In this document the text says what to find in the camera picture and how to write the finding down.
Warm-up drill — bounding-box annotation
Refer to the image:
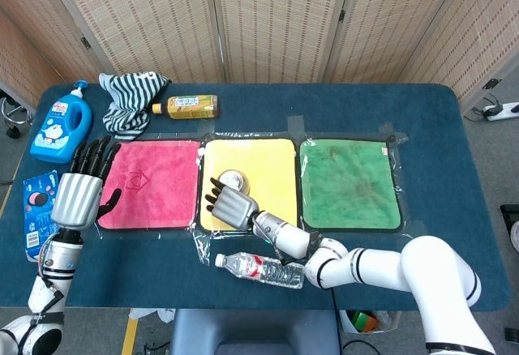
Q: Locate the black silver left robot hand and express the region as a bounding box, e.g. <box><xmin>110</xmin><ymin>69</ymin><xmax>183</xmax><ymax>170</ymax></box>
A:
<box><xmin>51</xmin><ymin>135</ymin><xmax>122</xmax><ymax>231</ymax></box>

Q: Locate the white plastic bag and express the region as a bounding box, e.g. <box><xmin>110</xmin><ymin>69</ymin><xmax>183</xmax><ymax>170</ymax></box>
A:
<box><xmin>130</xmin><ymin>308</ymin><xmax>176</xmax><ymax>323</ymax></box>

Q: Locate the green microfiber cloth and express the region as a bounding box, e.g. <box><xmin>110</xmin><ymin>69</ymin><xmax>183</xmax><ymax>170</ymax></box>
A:
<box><xmin>298</xmin><ymin>138</ymin><xmax>403</xmax><ymax>233</ymax></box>

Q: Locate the pink microfiber cloth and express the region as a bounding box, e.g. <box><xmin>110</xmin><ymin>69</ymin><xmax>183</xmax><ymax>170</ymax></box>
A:
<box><xmin>96</xmin><ymin>139</ymin><xmax>203</xmax><ymax>231</ymax></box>

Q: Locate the yellow microfiber cloth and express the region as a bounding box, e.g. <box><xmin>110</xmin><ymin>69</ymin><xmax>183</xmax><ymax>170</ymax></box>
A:
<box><xmin>198</xmin><ymin>138</ymin><xmax>300</xmax><ymax>234</ymax></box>

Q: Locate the chrome stool base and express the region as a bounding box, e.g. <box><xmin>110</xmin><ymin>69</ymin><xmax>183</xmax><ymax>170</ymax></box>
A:
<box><xmin>0</xmin><ymin>95</ymin><xmax>33</xmax><ymax>140</ymax></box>

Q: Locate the blue Oreo cookie box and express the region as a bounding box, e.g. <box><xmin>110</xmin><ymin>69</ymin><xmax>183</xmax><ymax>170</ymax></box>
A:
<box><xmin>23</xmin><ymin>169</ymin><xmax>62</xmax><ymax>262</ymax></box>

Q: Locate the small round glass jar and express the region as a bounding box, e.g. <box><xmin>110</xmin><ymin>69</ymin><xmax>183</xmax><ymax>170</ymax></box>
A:
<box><xmin>217</xmin><ymin>169</ymin><xmax>251</xmax><ymax>197</ymax></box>

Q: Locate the clear tape strip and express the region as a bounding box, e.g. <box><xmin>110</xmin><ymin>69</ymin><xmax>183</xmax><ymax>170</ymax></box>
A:
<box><xmin>286</xmin><ymin>115</ymin><xmax>306</xmax><ymax>139</ymax></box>
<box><xmin>379</xmin><ymin>122</ymin><xmax>409</xmax><ymax>143</ymax></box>

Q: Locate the white power strip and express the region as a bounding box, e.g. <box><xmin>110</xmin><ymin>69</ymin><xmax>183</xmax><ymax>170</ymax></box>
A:
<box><xmin>482</xmin><ymin>102</ymin><xmax>519</xmax><ymax>122</ymax></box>

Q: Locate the yellow label tea bottle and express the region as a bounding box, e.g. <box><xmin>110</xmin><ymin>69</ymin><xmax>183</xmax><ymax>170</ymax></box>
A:
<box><xmin>152</xmin><ymin>94</ymin><xmax>221</xmax><ymax>121</ymax></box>

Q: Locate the woven bamboo folding screen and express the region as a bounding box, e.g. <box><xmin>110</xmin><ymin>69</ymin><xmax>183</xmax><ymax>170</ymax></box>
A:
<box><xmin>0</xmin><ymin>0</ymin><xmax>519</xmax><ymax>107</ymax></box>

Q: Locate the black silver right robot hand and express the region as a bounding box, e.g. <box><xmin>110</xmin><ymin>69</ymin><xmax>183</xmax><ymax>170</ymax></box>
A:
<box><xmin>204</xmin><ymin>176</ymin><xmax>260</xmax><ymax>233</ymax></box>

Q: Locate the bag with colourful items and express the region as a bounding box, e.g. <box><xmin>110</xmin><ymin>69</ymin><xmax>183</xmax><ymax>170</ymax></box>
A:
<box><xmin>339</xmin><ymin>310</ymin><xmax>402</xmax><ymax>335</ymax></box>

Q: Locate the clear plastic water bottle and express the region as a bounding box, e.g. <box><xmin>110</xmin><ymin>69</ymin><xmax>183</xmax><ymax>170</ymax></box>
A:
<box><xmin>214</xmin><ymin>251</ymin><xmax>306</xmax><ymax>290</ymax></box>

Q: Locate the striped dark white cloth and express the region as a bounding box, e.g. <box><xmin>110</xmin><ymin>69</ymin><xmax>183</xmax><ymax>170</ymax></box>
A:
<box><xmin>99</xmin><ymin>70</ymin><xmax>171</xmax><ymax>141</ymax></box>

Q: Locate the blue detergent pump bottle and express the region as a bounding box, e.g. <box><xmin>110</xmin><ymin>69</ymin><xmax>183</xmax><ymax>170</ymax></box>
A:
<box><xmin>29</xmin><ymin>79</ymin><xmax>94</xmax><ymax>165</ymax></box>

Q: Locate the blue padded chair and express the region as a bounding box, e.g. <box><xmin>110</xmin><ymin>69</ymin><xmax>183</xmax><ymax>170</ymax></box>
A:
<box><xmin>169</xmin><ymin>309</ymin><xmax>344</xmax><ymax>355</ymax></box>

